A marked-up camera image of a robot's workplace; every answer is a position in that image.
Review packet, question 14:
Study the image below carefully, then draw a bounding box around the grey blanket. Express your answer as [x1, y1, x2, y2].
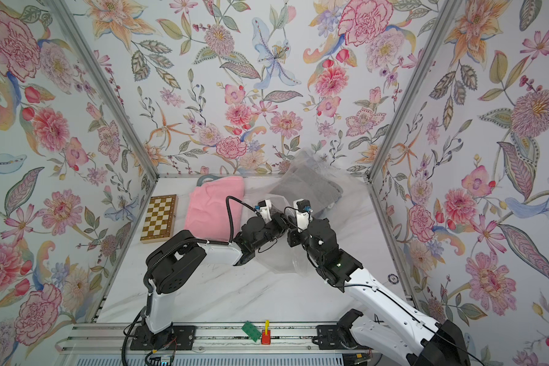
[269, 165, 343, 219]

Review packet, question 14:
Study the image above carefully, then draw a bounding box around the pink blanket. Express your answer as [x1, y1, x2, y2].
[184, 176, 245, 242]

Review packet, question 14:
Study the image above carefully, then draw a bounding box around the clear plastic vacuum bag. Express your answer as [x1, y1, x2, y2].
[244, 152, 372, 264]

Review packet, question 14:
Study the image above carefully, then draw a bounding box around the teal bear pattern blanket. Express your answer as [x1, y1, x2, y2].
[196, 175, 221, 187]

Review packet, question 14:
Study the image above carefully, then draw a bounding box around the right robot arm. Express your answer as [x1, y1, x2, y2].
[288, 217, 471, 365]

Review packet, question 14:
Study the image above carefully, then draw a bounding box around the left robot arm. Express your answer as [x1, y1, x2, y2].
[143, 213, 290, 335]

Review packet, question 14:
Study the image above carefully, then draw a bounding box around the wooden chessboard box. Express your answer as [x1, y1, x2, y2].
[140, 195, 178, 243]

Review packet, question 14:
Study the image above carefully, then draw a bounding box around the green tag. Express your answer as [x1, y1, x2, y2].
[242, 321, 262, 343]

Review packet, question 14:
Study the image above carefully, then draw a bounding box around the red yellow clip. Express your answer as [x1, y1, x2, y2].
[261, 320, 271, 346]

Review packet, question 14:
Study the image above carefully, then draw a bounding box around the small circuit board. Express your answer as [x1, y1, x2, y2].
[144, 351, 175, 366]

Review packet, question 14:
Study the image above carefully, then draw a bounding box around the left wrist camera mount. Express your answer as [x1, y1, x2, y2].
[255, 199, 275, 224]

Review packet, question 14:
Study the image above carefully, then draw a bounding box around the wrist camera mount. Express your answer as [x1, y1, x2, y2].
[255, 199, 275, 224]
[293, 199, 312, 230]

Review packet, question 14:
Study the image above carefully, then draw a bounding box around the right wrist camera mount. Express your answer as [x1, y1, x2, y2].
[293, 199, 312, 230]

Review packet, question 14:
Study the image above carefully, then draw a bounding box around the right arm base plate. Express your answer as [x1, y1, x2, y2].
[312, 325, 368, 351]

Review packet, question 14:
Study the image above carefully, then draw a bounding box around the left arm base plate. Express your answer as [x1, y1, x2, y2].
[130, 325, 197, 351]

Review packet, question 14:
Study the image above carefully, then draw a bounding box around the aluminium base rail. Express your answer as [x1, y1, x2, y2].
[54, 321, 376, 355]

